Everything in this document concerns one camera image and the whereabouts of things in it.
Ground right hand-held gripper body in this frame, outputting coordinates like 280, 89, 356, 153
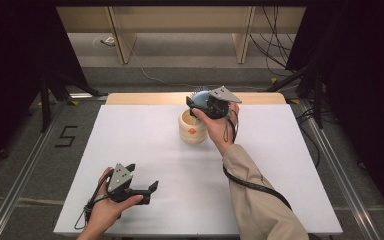
206, 85, 243, 120

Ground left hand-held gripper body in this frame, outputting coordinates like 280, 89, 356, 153
107, 162, 152, 205

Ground light blue hairbrush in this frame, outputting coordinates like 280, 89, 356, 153
190, 85, 213, 110

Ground cream ribbed cup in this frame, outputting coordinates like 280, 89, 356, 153
178, 108, 210, 145

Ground person's right hand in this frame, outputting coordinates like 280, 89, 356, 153
192, 102, 241, 157

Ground person's left hand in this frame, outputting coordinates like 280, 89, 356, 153
86, 167, 145, 232

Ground white table board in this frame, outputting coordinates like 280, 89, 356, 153
53, 104, 344, 236

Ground light wooden table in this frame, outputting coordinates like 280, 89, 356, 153
105, 92, 287, 106

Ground beige wooden desk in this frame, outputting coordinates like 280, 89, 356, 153
55, 5, 307, 65

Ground black metal stand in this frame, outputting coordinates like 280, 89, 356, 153
39, 70, 109, 134
266, 63, 325, 130

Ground round floor socket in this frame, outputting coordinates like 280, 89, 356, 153
92, 34, 117, 48

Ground black curtain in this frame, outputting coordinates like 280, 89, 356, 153
0, 0, 88, 176
285, 0, 384, 228

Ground thin white floor cable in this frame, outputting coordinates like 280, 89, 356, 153
131, 49, 268, 92

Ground left hand-held gripper cable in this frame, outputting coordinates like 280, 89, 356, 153
74, 176, 113, 231

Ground hand-held gripper cable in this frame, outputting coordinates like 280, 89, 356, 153
222, 109, 293, 211
74, 176, 113, 231

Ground bundle of black cables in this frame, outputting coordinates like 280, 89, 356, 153
249, 6, 296, 78

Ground right hand-held gripper cable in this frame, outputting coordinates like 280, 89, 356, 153
222, 109, 293, 211

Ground black floor cables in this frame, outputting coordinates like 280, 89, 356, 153
296, 105, 340, 168

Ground silver metal floor rail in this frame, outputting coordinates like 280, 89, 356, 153
0, 99, 67, 240
299, 99, 383, 240

